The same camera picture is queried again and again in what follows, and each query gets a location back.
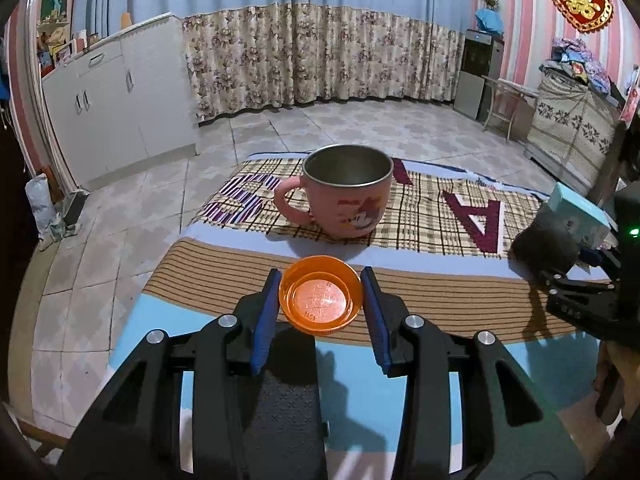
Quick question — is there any printed patchwork blanket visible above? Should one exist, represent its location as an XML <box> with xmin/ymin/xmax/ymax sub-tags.
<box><xmin>107</xmin><ymin>152</ymin><xmax>616</xmax><ymax>476</ymax></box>

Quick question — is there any small folding table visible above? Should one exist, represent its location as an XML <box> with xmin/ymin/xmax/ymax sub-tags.
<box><xmin>481</xmin><ymin>75</ymin><xmax>540</xmax><ymax>143</ymax></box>

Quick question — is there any pink hanging calendar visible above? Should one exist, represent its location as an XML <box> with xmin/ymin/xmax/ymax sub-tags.
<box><xmin>619</xmin><ymin>87</ymin><xmax>640</xmax><ymax>123</ymax></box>

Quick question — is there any pink cartoon cup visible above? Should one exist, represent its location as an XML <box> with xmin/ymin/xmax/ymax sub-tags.
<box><xmin>272</xmin><ymin>143</ymin><xmax>396</xmax><ymax>239</ymax></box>

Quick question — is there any grey water dispenser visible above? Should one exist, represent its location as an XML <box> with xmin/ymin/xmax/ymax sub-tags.
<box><xmin>452</xmin><ymin>30</ymin><xmax>506</xmax><ymax>121</ymax></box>

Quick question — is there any white patterned bag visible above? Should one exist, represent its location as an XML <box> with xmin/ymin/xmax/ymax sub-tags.
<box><xmin>25</xmin><ymin>174</ymin><xmax>55</xmax><ymax>241</ymax></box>

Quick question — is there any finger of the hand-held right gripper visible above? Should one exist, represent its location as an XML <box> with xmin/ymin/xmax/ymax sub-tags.
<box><xmin>532</xmin><ymin>247</ymin><xmax>621</xmax><ymax>293</ymax></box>

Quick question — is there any cabinet with patterned cover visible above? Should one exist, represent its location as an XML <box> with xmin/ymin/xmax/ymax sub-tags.
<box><xmin>524</xmin><ymin>72</ymin><xmax>626</xmax><ymax>196</ymax></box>

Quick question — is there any white cabinet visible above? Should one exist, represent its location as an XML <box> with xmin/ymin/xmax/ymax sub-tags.
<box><xmin>40</xmin><ymin>12</ymin><xmax>198</xmax><ymax>191</ymax></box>

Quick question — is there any pile of colourful bedding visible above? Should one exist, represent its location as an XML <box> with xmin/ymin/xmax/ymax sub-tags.
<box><xmin>539</xmin><ymin>37</ymin><xmax>613</xmax><ymax>93</ymax></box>

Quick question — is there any blue curtain with floral hem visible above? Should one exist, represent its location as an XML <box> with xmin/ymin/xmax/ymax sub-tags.
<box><xmin>72</xmin><ymin>0</ymin><xmax>311</xmax><ymax>123</ymax></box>
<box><xmin>305</xmin><ymin>0</ymin><xmax>473</xmax><ymax>106</ymax></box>

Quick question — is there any grey dustpan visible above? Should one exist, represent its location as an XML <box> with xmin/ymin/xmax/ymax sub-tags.
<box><xmin>57</xmin><ymin>187</ymin><xmax>91</xmax><ymax>226</ymax></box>

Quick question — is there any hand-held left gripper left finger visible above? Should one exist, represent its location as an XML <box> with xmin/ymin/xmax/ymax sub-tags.
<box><xmin>57</xmin><ymin>267</ymin><xmax>283</xmax><ymax>480</ymax></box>

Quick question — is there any blue cloth bundle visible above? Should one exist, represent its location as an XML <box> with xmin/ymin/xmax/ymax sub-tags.
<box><xmin>475</xmin><ymin>7</ymin><xmax>506</xmax><ymax>33</ymax></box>

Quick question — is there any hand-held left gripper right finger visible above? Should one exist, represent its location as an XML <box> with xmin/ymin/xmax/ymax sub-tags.
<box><xmin>361</xmin><ymin>266</ymin><xmax>586</xmax><ymax>480</ymax></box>

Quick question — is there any orange plastic lid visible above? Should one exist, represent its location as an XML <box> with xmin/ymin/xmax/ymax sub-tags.
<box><xmin>278</xmin><ymin>256</ymin><xmax>364</xmax><ymax>337</ymax></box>

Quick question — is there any person's right hand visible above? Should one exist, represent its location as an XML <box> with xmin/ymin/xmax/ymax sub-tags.
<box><xmin>594</xmin><ymin>342</ymin><xmax>628</xmax><ymax>426</ymax></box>

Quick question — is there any light blue cardboard box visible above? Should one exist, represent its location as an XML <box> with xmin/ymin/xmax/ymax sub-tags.
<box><xmin>542</xmin><ymin>181</ymin><xmax>612</xmax><ymax>251</ymax></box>

